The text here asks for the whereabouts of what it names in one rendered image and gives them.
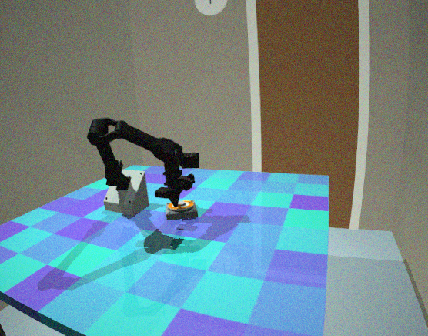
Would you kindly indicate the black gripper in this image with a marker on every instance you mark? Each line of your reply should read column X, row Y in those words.
column 169, row 192

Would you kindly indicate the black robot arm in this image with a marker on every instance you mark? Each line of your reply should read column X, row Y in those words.
column 163, row 149

